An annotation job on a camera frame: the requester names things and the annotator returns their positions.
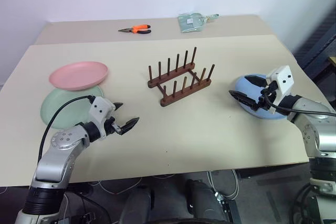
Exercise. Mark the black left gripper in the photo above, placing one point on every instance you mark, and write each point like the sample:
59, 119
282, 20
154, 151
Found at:
110, 127

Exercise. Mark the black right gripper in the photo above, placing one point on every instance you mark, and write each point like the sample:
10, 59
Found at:
270, 100

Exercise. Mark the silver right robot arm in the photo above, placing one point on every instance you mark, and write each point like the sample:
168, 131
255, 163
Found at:
313, 129

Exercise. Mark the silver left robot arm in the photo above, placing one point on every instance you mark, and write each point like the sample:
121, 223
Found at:
57, 155

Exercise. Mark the wooden dish rack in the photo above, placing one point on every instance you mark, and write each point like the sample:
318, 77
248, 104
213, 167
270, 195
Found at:
181, 79

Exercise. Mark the blue plate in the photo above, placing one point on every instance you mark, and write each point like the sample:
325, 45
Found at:
244, 85

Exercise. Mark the pink plate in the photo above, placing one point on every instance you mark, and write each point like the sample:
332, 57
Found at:
78, 75

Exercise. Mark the green plate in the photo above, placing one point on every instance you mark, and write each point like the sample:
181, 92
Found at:
63, 103

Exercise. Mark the dark metal shelf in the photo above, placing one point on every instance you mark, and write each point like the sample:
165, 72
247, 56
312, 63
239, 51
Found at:
319, 45

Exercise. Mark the orange black pliers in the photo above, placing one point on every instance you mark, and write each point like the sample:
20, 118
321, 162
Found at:
139, 28

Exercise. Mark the green dustpan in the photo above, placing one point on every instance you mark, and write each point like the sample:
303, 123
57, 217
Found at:
190, 22

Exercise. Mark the dark rounded robot leg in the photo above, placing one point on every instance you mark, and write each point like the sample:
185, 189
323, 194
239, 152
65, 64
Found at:
202, 200

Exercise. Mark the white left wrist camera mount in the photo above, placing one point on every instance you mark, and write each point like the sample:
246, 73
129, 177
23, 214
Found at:
101, 108

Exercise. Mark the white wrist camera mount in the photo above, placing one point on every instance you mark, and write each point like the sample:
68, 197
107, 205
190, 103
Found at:
101, 108
282, 79

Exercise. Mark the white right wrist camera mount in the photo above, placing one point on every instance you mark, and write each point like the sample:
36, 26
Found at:
282, 79

